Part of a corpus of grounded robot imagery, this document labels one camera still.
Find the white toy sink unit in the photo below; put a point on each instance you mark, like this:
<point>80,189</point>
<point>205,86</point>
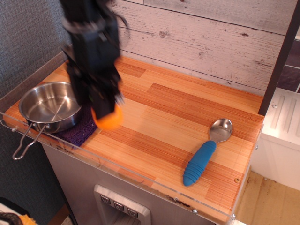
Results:
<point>277,152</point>

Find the dark right shelf post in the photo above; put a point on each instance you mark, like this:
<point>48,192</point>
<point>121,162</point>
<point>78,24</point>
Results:
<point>282,57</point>

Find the stainless steel pot with handle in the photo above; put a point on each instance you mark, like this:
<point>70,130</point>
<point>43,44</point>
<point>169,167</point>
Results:
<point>48,108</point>

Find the metal spoon with blue handle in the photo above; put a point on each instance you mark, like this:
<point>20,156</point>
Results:
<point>219,131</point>

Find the purple knitted cloth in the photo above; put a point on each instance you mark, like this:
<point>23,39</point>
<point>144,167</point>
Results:
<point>80,132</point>

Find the orange carrot-shaped shaker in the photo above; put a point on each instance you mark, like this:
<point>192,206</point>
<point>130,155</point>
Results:
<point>110,121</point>

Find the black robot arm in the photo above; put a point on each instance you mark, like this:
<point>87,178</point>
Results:
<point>86,11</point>

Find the orange yellow object bottom left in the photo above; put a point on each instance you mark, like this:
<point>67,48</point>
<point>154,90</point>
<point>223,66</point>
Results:
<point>26,220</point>

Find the silver ice dispenser panel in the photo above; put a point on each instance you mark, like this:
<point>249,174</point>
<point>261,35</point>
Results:
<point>115,209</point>

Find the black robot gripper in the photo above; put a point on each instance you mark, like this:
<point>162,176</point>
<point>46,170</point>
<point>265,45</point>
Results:
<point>94,50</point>

